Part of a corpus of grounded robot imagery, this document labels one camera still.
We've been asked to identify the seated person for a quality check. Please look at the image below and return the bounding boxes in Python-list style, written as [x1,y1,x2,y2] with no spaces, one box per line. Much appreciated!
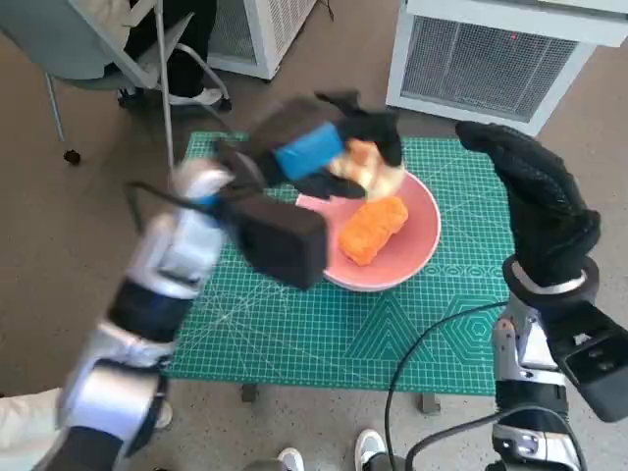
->
[122,0,233,112]

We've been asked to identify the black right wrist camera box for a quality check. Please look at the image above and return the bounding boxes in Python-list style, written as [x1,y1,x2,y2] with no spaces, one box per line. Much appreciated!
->
[544,301,628,423]

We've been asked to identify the green cutting mat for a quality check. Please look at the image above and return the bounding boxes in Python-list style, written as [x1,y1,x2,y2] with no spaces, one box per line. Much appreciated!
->
[160,130,515,397]

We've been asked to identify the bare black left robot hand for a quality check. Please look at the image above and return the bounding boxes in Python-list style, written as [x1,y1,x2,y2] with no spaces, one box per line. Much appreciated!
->
[247,89,404,201]

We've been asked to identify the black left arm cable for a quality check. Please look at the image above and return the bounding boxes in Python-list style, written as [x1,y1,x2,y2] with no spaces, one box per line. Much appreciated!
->
[125,139,266,232]

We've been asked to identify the wide white mesh cabinet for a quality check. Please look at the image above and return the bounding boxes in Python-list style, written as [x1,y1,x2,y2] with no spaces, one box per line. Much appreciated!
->
[386,0,628,138]

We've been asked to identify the grey chair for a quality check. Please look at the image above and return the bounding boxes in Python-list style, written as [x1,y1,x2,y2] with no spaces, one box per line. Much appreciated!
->
[0,0,233,166]

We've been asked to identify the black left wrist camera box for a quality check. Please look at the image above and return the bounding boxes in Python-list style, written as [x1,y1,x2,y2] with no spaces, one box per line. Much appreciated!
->
[230,198,329,290]

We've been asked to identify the round toy bread bun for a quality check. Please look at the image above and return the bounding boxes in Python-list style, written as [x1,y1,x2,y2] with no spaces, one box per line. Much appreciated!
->
[327,138,406,202]

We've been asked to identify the thick looped black cable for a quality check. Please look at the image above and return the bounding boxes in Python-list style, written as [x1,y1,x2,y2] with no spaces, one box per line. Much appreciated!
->
[405,406,590,471]

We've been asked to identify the person with white shoes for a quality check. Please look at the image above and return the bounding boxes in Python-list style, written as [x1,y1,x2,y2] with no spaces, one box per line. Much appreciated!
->
[242,430,411,471]

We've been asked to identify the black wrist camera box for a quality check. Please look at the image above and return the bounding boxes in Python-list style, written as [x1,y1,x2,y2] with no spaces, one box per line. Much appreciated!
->
[230,198,329,290]
[544,301,628,423]

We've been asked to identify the long orange toy bread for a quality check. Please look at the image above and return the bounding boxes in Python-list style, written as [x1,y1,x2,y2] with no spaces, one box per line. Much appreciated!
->
[340,195,409,267]

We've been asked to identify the narrow white mesh cabinet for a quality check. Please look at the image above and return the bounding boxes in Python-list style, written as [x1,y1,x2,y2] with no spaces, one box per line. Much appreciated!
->
[205,0,318,82]

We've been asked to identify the thin black cable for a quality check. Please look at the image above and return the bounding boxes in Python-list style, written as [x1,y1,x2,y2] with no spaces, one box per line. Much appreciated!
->
[382,299,507,471]

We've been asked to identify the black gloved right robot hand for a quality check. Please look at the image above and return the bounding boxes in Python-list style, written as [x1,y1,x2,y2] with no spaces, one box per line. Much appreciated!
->
[454,120,602,288]

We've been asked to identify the pink bowl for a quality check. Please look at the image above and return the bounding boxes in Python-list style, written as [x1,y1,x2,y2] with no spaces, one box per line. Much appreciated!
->
[295,170,442,294]

